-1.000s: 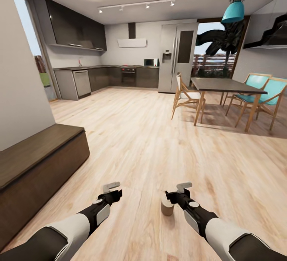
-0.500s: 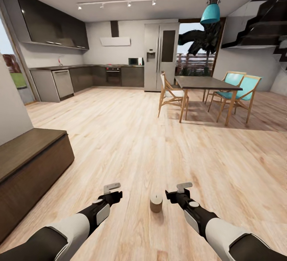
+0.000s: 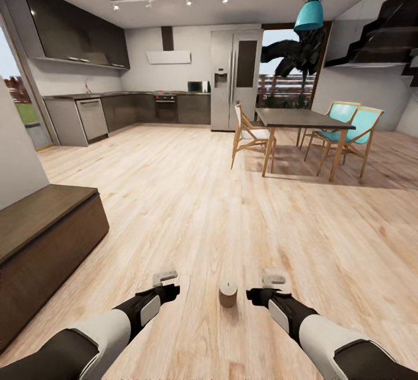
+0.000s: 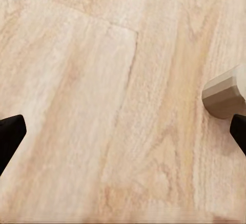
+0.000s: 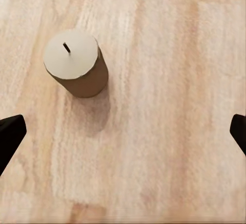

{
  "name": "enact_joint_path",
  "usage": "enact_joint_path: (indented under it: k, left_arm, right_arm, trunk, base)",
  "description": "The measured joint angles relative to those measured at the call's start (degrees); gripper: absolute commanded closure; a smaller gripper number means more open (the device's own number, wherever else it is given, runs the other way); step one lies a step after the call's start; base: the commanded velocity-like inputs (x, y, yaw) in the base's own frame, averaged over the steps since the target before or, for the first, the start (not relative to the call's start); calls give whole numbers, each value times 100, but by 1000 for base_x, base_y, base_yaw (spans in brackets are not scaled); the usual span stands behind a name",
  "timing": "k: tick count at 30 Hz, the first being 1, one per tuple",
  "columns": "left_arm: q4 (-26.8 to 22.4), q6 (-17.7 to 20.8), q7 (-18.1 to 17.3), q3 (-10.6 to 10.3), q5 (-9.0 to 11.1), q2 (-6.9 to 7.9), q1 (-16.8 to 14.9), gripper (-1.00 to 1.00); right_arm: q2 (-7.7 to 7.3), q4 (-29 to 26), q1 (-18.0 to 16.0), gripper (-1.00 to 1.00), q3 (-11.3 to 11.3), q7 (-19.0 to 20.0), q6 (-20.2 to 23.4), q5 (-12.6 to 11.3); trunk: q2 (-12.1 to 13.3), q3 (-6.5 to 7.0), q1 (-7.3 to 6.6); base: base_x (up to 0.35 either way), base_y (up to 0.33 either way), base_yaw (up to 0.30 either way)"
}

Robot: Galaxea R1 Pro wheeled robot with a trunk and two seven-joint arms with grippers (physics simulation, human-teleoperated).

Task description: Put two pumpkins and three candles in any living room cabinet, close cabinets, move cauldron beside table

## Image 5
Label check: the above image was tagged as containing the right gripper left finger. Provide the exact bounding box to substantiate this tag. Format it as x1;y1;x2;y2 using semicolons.
0;115;27;176

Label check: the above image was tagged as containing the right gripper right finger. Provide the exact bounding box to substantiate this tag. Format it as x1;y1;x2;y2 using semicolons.
230;114;246;155

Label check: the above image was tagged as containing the pillar candle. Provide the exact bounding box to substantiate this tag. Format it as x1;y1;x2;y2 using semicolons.
43;29;108;98

